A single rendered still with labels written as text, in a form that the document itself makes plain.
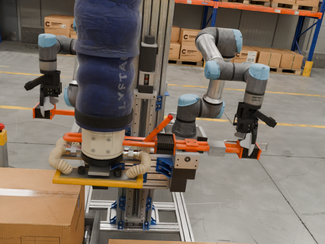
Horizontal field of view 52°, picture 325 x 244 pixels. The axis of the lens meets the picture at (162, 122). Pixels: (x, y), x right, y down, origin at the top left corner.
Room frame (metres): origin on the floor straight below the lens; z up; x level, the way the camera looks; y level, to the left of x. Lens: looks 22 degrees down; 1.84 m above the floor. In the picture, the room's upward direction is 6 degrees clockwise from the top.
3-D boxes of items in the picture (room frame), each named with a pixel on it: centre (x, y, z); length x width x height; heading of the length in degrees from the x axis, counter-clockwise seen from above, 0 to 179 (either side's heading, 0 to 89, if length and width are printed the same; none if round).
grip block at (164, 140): (1.24, -0.02, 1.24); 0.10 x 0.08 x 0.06; 5
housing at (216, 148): (1.26, -0.23, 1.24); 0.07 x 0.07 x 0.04; 5
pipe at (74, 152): (1.22, 0.23, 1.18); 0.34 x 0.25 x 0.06; 95
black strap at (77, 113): (1.22, 0.23, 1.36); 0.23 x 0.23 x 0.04
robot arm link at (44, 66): (1.46, 0.53, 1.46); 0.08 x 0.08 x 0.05
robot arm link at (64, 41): (1.55, 0.50, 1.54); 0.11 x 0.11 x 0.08; 83
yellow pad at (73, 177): (1.13, 0.22, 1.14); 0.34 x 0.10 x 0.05; 95
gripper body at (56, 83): (1.45, 0.53, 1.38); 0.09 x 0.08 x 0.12; 95
